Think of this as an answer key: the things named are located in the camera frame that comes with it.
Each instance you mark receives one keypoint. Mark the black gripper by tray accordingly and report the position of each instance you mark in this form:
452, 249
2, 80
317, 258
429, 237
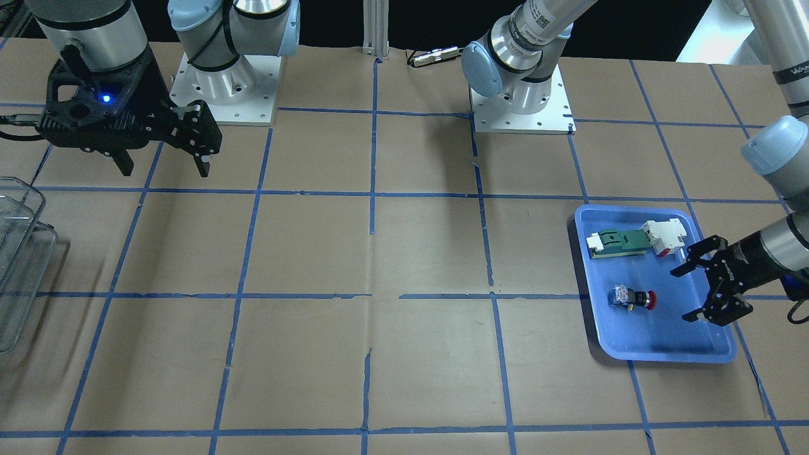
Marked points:
746, 256

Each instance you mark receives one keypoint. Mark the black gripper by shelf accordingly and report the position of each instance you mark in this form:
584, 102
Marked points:
153, 86

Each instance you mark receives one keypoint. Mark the red emergency stop button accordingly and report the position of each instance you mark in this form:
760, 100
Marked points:
624, 297

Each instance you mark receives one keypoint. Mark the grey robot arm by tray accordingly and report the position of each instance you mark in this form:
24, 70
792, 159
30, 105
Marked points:
778, 153

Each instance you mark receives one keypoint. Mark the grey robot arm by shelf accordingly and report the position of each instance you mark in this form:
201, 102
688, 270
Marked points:
108, 33

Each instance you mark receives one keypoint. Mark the white circuit breaker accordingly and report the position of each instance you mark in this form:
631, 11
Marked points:
665, 237

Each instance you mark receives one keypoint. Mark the blue plastic tray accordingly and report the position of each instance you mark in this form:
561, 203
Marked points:
660, 334

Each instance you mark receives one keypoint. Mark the green white terminal block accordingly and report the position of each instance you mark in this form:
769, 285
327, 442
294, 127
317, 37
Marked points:
617, 243

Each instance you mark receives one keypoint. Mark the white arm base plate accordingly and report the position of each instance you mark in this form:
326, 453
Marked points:
242, 95
537, 108

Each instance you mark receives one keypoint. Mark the wire mesh shelf rack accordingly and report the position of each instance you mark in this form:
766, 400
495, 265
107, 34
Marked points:
27, 246

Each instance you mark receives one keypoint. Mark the aluminium profile post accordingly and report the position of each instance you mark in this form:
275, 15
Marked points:
375, 17

